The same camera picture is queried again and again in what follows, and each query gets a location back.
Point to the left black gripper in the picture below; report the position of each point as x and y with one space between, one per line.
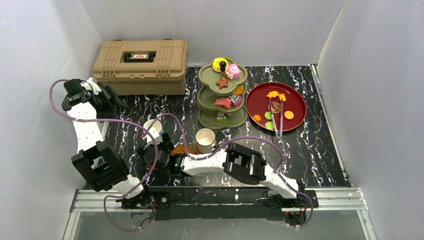
110 99

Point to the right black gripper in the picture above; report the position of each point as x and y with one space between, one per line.
162 142

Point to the blue mug cream interior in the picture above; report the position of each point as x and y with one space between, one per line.
153 123

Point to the green layered cake slice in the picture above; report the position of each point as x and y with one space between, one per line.
221 118

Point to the red layered cake slice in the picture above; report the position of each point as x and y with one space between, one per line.
223 103

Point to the green three-tier dessert stand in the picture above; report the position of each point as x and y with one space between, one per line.
209 92

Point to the star shaped cookie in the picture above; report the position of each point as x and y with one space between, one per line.
222 83

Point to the purple cake slice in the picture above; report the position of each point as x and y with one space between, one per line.
236 100

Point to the yellow frosted donut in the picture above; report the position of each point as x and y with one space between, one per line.
220 64

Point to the orange tart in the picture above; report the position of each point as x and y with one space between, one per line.
239 91

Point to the pink swirl roll cake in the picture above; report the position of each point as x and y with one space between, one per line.
232 72

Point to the brown wooden coaster stack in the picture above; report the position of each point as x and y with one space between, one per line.
150 166

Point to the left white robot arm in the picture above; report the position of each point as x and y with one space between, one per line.
88 103

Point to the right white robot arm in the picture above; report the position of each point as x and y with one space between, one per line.
239 162

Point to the tan plastic toolbox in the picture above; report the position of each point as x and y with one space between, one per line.
147 67

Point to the small round yellow cookie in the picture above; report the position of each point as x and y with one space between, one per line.
257 118

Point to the green macaron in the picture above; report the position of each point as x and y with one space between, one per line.
268 115
269 125

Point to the yellow fish shaped cookie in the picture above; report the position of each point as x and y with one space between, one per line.
272 94

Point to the yellow square cracker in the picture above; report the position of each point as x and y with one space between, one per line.
282 97

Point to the round orange flat cookie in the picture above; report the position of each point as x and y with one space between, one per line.
288 115

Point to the dark red round tray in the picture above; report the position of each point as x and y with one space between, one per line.
258 103

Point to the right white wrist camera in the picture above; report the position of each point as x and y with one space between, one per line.
152 137

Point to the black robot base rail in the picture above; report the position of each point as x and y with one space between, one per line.
174 203

